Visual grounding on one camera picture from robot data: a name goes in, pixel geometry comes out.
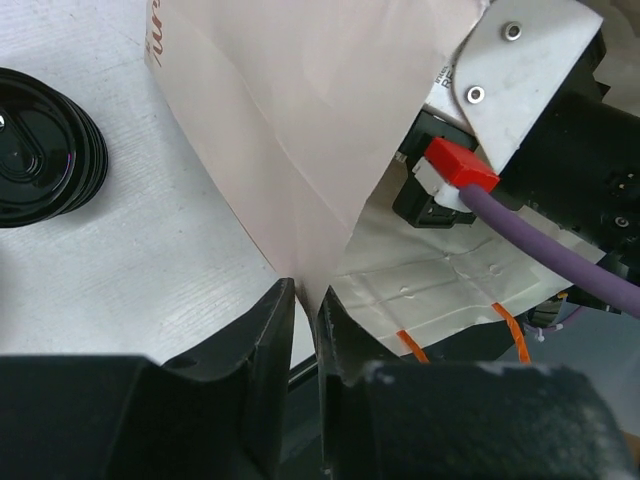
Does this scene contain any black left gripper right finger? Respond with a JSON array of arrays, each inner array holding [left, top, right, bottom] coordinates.
[[315, 287, 399, 386]]

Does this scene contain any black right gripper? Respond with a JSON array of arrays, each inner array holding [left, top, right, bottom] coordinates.
[[392, 31, 639, 344]]

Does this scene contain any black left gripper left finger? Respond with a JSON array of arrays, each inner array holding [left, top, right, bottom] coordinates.
[[163, 278, 295, 382]]

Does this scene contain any printed paper takeout bag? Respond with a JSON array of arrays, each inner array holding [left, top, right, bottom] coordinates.
[[145, 1, 568, 356]]

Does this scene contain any stack of black lids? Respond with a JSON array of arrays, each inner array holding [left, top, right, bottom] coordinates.
[[1, 68, 109, 228]]

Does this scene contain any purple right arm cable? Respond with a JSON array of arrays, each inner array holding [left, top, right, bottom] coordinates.
[[427, 137, 640, 344]]

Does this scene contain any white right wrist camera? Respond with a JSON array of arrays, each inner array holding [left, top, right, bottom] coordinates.
[[423, 0, 603, 174]]

